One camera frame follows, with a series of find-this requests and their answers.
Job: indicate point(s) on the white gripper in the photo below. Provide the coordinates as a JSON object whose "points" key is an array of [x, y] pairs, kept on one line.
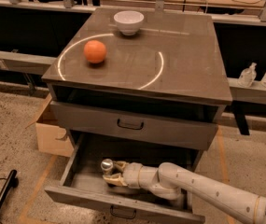
{"points": [[131, 174]]}

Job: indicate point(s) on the silver redbull can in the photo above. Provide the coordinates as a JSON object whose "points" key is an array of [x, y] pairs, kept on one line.
{"points": [[107, 166]]}

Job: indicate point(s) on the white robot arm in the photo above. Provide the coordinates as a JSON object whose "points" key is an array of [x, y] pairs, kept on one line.
{"points": [[168, 180]]}

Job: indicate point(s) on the grey open lower drawer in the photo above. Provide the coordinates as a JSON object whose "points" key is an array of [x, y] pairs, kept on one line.
{"points": [[82, 183]]}

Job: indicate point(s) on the grey upper drawer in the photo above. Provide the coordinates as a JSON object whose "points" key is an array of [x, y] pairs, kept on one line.
{"points": [[139, 127]]}

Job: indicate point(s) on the grey drawer cabinet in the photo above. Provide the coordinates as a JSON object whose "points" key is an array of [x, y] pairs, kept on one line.
{"points": [[171, 68]]}

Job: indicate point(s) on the cardboard box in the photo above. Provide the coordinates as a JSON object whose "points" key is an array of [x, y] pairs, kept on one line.
{"points": [[51, 138]]}

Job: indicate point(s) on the orange fruit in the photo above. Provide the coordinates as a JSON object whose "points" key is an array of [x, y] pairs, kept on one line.
{"points": [[94, 51]]}

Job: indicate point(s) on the white bowl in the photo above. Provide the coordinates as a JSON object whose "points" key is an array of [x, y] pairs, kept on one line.
{"points": [[129, 22]]}

